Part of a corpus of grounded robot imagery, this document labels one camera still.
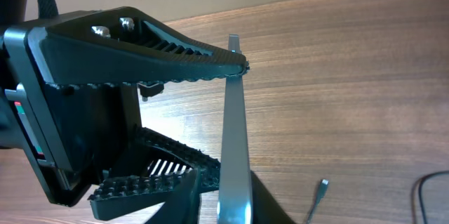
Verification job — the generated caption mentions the black USB charging cable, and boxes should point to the black USB charging cable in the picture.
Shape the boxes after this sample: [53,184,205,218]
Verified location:
[304,170,449,224]

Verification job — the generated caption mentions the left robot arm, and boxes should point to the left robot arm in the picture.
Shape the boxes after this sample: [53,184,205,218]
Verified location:
[1,0,253,223]

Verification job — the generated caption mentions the Galaxy S25 smartphone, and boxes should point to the Galaxy S25 smartphone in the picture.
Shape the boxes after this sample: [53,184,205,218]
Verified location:
[216,34,254,224]

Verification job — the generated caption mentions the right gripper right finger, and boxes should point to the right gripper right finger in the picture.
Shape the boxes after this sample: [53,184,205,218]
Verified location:
[250,171,295,224]

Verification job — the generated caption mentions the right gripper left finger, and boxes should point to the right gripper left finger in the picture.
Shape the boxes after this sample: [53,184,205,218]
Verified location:
[145,169,201,224]

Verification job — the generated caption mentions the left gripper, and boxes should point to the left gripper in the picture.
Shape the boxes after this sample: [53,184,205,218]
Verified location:
[1,7,249,206]

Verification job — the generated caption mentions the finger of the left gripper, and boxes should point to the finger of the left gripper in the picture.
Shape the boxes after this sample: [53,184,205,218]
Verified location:
[88,127,220,221]

